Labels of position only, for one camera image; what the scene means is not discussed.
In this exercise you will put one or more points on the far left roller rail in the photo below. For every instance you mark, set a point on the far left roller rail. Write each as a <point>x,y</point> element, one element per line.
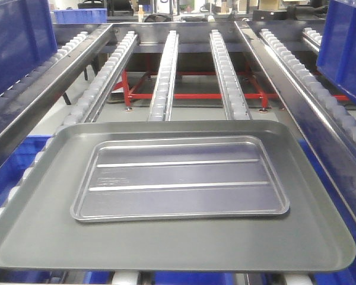
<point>23,83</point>

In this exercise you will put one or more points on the blue box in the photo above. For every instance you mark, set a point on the blue box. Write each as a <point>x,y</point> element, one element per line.
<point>27,39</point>
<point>337,55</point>

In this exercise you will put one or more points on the small silver metal tray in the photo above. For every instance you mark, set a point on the small silver metal tray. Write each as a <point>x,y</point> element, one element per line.
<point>179,178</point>

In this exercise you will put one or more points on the red metal frame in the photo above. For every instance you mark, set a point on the red metal frame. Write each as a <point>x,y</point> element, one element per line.
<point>195,80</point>

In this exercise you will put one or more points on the right centre roller rail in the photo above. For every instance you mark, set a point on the right centre roller rail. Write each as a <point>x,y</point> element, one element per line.
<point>233,99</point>

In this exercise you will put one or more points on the distant blue crate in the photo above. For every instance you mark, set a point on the distant blue crate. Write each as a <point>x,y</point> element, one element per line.
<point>81,16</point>

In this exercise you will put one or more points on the blue box upper left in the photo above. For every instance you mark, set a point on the blue box upper left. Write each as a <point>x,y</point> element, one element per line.
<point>27,39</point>

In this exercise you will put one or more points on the right steel divider beam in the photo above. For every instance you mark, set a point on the right steel divider beam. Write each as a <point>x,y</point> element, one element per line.
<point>329,142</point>

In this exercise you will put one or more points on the roller rail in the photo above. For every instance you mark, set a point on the roller rail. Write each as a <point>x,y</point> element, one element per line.
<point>90,104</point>
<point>162,97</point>
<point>23,83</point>
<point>304,77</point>
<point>233,99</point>

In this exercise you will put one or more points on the far right roller rail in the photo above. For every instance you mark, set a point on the far right roller rail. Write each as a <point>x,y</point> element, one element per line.
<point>304,77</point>

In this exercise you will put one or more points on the blue box upper right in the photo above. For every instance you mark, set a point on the blue box upper right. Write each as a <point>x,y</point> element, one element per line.
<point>337,55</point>

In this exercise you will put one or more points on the middle roller rail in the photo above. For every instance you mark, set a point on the middle roller rail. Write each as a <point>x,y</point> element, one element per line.
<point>162,97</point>

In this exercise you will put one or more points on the blue bin lower left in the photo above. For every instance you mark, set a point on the blue bin lower left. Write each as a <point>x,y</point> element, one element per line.
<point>12,170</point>

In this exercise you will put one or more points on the steel divider beam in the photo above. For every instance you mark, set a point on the steel divider beam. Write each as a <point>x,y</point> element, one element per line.
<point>19,116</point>
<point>329,142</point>

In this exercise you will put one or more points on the left steel divider beam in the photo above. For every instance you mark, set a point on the left steel divider beam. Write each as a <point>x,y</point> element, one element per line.
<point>19,116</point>

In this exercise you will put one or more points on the left centre roller rail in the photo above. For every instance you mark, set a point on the left centre roller rail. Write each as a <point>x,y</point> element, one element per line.
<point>90,104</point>

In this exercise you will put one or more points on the large grey serving tray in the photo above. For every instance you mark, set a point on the large grey serving tray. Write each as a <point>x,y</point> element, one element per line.
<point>37,230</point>

